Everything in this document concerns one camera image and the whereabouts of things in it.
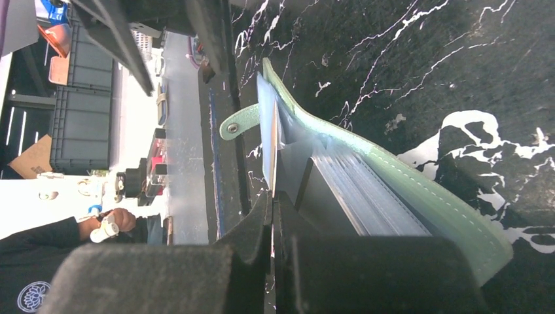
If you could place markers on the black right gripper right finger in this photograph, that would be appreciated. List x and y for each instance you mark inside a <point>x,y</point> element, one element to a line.
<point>318,273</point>

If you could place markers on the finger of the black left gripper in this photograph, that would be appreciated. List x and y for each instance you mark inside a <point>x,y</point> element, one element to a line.
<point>211,22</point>
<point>107,25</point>

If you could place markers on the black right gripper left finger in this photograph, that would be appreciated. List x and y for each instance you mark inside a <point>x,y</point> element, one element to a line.
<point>227,276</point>

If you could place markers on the gold credit card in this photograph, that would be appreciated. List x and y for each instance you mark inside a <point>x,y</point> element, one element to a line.
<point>270,142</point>

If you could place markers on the mint green card holder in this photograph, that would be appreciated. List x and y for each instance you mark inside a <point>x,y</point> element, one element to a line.
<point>379,193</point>

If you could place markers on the grey storage crate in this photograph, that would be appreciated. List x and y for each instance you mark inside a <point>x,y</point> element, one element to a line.
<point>81,125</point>

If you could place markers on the person in black shirt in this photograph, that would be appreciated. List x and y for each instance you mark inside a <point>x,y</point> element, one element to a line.
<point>31,258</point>

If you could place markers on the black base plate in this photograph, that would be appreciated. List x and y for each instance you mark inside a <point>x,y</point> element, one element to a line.
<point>227,191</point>

